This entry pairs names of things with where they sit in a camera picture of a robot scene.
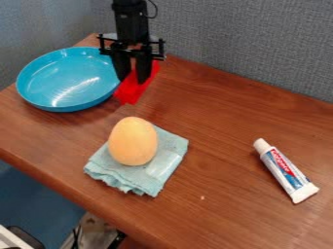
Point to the blue plate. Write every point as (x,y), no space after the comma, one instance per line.
(69,80)

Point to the white toothpaste tube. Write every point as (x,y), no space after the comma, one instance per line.
(295,182)

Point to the orange egg-shaped sponge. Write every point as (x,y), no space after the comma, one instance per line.
(133,142)

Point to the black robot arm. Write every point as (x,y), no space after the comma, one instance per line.
(147,6)

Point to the red rectangular block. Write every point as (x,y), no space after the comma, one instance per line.
(130,90)

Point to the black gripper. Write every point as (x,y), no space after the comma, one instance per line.
(131,40)

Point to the grey table leg base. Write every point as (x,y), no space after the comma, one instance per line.
(94,234)

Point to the light blue folded cloth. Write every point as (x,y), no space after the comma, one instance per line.
(143,179)

